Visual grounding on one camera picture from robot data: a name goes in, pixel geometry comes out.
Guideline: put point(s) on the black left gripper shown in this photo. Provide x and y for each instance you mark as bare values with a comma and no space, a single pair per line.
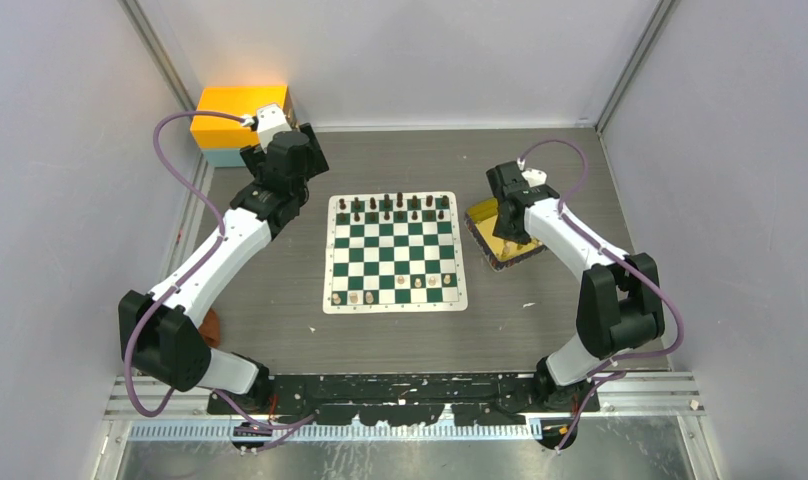
316,164

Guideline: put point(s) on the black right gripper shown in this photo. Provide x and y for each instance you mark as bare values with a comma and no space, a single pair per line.
503,231

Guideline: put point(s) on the gold tin box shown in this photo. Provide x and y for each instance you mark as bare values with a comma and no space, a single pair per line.
480,220

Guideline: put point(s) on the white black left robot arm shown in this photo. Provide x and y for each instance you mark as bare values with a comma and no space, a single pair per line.
159,329

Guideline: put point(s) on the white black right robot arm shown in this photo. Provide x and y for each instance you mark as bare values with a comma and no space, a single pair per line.
618,309

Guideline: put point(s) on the green white chess board mat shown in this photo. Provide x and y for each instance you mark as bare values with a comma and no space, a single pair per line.
363,256

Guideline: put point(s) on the light blue box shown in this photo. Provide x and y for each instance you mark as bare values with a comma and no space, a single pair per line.
221,147

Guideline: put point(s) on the yellow box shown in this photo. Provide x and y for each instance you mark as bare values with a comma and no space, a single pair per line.
236,101

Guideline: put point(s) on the brown cloth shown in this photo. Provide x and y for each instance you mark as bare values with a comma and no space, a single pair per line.
210,329

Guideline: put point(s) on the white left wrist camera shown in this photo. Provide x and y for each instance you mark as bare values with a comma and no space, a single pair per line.
266,123

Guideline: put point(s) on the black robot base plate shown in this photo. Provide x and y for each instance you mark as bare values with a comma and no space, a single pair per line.
397,400

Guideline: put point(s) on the aluminium frame rail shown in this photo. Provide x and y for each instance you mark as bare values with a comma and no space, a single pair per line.
185,417

